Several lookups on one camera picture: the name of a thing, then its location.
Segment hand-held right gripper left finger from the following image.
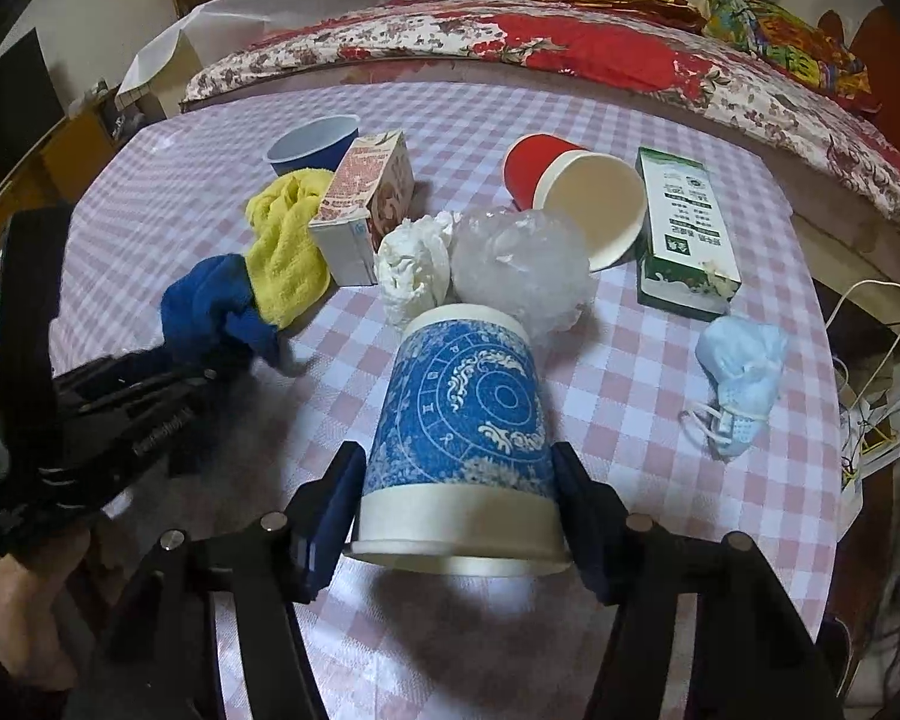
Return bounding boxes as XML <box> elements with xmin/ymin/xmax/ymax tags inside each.
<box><xmin>60</xmin><ymin>444</ymin><xmax>368</xmax><ymax>720</ymax></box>

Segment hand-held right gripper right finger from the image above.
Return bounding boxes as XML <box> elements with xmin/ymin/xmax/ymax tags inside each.
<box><xmin>551</xmin><ymin>441</ymin><xmax>848</xmax><ymax>720</ymax></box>

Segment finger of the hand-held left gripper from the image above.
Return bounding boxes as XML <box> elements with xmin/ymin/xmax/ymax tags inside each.
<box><xmin>51</xmin><ymin>349</ymin><xmax>220</xmax><ymax>428</ymax></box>
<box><xmin>0</xmin><ymin>397</ymin><xmax>200</xmax><ymax>563</ymax></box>

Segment blue cloth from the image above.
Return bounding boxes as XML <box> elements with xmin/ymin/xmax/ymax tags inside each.
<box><xmin>160</xmin><ymin>253</ymin><xmax>286</xmax><ymax>376</ymax></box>

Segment blue patterned paper cup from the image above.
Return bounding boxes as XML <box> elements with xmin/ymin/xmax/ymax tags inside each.
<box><xmin>343</xmin><ymin>304</ymin><xmax>575</xmax><ymax>578</ymax></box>

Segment clear plastic bag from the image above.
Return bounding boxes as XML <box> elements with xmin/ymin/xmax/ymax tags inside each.
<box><xmin>450</xmin><ymin>208</ymin><xmax>595</xmax><ymax>350</ymax></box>

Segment pink carton box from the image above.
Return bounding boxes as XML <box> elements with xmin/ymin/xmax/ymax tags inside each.
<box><xmin>309</xmin><ymin>130</ymin><xmax>416</xmax><ymax>287</ymax></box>

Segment green white drink carton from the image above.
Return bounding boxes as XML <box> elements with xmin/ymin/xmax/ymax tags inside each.
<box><xmin>635</xmin><ymin>148</ymin><xmax>743</xmax><ymax>314</ymax></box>

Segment person's left hand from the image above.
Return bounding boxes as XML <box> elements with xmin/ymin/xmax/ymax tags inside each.
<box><xmin>0</xmin><ymin>521</ymin><xmax>95</xmax><ymax>691</ymax></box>

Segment pink checked tablecloth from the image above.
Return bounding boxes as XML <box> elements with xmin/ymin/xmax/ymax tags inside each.
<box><xmin>45</xmin><ymin>79</ymin><xmax>845</xmax><ymax>720</ymax></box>

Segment wooden cabinet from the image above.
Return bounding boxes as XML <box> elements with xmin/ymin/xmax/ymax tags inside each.
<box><xmin>0</xmin><ymin>90</ymin><xmax>128</xmax><ymax>241</ymax></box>

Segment black screen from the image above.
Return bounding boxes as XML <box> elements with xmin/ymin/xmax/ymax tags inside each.
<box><xmin>0</xmin><ymin>26</ymin><xmax>68</xmax><ymax>188</ymax></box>

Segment yellow towel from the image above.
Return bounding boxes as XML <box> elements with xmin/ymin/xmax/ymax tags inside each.
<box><xmin>244</xmin><ymin>169</ymin><xmax>336</xmax><ymax>329</ymax></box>

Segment light blue face mask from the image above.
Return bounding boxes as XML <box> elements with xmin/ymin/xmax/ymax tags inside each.
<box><xmin>681</xmin><ymin>315</ymin><xmax>790</xmax><ymax>460</ymax></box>

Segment crumpled white tissue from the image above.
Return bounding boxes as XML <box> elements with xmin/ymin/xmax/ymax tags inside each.
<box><xmin>375</xmin><ymin>211</ymin><xmax>457</xmax><ymax>331</ymax></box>

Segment white paper sheet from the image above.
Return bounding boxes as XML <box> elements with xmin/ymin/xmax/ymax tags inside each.
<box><xmin>116</xmin><ymin>0</ymin><xmax>400</xmax><ymax>115</ymax></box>

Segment plain blue paper cup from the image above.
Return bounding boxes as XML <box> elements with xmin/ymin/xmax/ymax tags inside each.
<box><xmin>265</xmin><ymin>115</ymin><xmax>361</xmax><ymax>179</ymax></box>

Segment red paper cup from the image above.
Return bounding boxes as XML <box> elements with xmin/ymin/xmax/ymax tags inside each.
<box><xmin>504</xmin><ymin>133</ymin><xmax>646</xmax><ymax>272</ymax></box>

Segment red floral bed quilt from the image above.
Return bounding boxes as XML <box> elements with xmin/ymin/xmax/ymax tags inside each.
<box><xmin>180</xmin><ymin>0</ymin><xmax>900</xmax><ymax>256</ymax></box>

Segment colourful patterned pillow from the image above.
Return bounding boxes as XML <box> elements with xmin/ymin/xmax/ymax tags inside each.
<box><xmin>701</xmin><ymin>0</ymin><xmax>882</xmax><ymax>115</ymax></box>

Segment white cable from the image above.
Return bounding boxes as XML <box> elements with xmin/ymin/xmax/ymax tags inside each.
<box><xmin>825</xmin><ymin>240</ymin><xmax>900</xmax><ymax>410</ymax></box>

